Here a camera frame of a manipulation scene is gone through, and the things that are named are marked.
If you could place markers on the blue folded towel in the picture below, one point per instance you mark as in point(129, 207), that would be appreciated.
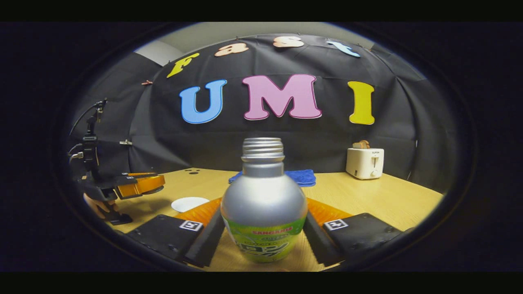
point(302, 177)

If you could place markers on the black backdrop cloth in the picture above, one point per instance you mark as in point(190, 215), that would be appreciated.
point(286, 139)

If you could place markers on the bread slice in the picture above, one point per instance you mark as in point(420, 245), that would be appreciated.
point(361, 144)

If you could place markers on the silver green-label water bottle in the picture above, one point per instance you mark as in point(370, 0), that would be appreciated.
point(263, 196)

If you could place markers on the silver metal clip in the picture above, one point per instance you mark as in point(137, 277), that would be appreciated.
point(125, 142)

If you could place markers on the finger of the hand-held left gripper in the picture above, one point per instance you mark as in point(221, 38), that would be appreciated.
point(143, 174)
point(118, 182)

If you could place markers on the white toaster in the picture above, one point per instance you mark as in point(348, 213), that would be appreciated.
point(363, 165)

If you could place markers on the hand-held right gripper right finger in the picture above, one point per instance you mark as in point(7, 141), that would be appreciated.
point(320, 245)

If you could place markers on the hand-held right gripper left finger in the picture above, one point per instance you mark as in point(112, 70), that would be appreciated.
point(204, 245)

